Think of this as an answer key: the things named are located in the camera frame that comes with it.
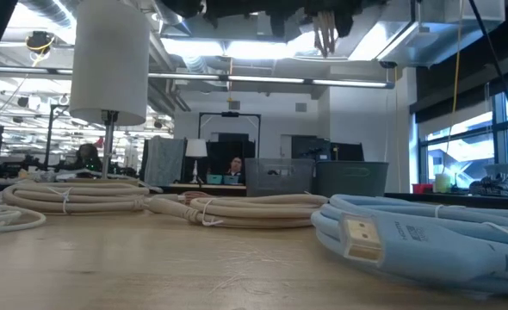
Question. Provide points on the black metal gantry frame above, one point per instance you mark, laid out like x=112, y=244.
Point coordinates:
x=229, y=114

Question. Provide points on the dark side counter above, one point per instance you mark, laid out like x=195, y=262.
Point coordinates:
x=452, y=199

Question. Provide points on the grey plastic basket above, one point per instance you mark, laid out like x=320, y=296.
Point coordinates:
x=280, y=181

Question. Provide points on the black background screen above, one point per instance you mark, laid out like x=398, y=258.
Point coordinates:
x=224, y=150

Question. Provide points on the yellow-green cup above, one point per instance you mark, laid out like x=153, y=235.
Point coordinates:
x=442, y=183

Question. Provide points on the small teal bin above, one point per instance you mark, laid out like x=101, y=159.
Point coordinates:
x=231, y=179
x=214, y=179

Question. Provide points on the brown background desk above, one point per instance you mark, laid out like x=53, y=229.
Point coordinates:
x=211, y=188

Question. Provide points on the long ceiling light bar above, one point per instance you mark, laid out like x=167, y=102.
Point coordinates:
x=262, y=79

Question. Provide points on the silver air duct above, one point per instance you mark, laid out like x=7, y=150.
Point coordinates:
x=430, y=34

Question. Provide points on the large window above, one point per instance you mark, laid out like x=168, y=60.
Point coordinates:
x=465, y=150

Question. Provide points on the grey-green draped cloth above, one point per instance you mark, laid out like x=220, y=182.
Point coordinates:
x=164, y=161

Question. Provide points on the small red box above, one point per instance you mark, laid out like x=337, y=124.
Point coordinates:
x=422, y=188

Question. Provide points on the small white table lamp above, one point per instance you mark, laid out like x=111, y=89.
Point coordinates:
x=196, y=148

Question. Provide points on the white cylinder shade table lamp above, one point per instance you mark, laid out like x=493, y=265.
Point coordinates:
x=109, y=64

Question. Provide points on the person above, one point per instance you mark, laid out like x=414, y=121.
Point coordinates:
x=235, y=165
x=87, y=157

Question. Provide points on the dark green plastic basket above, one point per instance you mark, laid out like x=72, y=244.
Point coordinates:
x=351, y=178

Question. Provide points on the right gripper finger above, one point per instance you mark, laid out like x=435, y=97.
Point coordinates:
x=346, y=23
x=280, y=28

